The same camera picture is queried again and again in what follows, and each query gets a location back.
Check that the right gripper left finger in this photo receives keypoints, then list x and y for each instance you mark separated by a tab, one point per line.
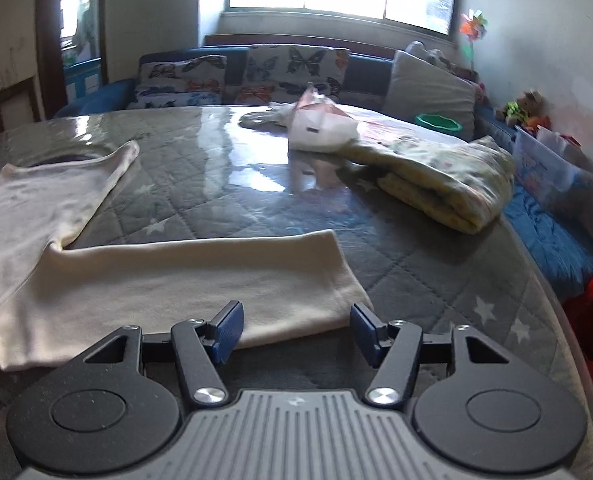
200	347

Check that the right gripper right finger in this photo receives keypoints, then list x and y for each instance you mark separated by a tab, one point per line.
392	349

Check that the cream fleece garment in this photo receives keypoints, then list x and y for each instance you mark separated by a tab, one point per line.
57	300

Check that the yellow floral folded blanket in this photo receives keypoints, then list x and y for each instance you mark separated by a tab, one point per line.
464	186

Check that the green plastic bowl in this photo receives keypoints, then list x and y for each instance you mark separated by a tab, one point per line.
438	123

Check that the pink white plastic bag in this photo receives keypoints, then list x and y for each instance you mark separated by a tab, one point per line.
316	124

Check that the white cloth beside bag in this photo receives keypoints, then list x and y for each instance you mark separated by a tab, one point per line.
277	114

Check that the clear plastic storage bin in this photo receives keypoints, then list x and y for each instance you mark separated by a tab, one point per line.
559	185

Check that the grey pillow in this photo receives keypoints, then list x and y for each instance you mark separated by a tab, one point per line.
418	87

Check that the orange plush toy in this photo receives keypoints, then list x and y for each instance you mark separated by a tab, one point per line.
534	123

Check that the small butterfly cushion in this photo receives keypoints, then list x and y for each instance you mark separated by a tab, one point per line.
196	82

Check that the teddy bear green vest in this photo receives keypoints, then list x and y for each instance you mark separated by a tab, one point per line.
528	104

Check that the large butterfly cushion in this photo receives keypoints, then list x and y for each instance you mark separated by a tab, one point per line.
264	73

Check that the black white plush toy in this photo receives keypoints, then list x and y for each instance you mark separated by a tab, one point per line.
438	59

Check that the colourful pinwheel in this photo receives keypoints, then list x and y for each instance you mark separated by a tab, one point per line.
474	28

